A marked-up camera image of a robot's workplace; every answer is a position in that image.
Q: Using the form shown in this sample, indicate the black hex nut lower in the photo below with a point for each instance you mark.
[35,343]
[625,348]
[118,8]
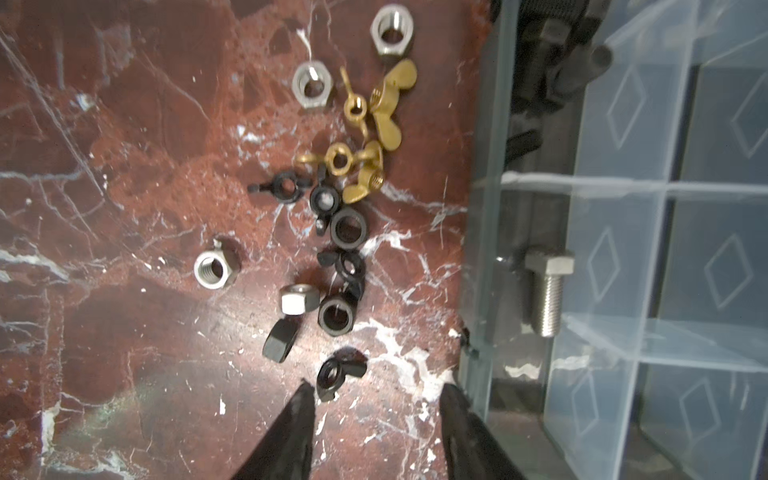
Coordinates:
[337,314]

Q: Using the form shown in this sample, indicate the black wing nut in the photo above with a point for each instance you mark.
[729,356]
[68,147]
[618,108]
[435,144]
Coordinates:
[286,187]
[332,375]

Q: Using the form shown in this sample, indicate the brass wing nut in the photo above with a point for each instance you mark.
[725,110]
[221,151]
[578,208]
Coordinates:
[339,158]
[384,100]
[370,176]
[355,107]

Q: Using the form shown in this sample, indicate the brass wing nut left upper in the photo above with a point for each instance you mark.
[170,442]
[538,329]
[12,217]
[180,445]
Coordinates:
[355,107]

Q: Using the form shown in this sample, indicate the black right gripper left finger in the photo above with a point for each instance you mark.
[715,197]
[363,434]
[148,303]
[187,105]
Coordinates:
[285,451]

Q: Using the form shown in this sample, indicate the silver hex nut lower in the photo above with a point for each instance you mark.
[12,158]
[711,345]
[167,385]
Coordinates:
[299,299]

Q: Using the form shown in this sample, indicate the silver hex nut top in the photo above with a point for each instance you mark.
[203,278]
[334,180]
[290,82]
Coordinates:
[392,30]

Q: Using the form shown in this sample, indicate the silver hex bolt in box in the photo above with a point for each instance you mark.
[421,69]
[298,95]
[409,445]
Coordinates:
[549,268]

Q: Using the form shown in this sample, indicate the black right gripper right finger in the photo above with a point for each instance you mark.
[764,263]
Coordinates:
[471,452]

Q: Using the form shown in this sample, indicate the clear compartment organizer box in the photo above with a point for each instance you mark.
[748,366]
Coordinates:
[632,134]

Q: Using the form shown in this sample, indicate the black hex nut large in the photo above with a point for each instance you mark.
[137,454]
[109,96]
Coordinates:
[348,229]

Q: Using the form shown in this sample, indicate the black hex nut flat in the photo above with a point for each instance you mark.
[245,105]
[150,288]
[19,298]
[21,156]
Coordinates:
[280,340]

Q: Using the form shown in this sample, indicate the silver hex nut left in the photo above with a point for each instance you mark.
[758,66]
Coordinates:
[217,267]

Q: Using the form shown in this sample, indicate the brass wing nut left lower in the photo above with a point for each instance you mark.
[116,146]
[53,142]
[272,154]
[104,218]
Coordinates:
[339,158]

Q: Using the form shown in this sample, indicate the silver hex nut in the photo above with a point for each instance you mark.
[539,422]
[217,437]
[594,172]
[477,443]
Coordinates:
[299,299]
[392,30]
[312,85]
[217,267]

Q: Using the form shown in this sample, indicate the black wing nut upper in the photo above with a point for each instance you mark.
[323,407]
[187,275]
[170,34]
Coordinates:
[286,187]

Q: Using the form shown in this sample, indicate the black wing nut bottom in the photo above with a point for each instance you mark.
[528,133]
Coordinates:
[332,375]

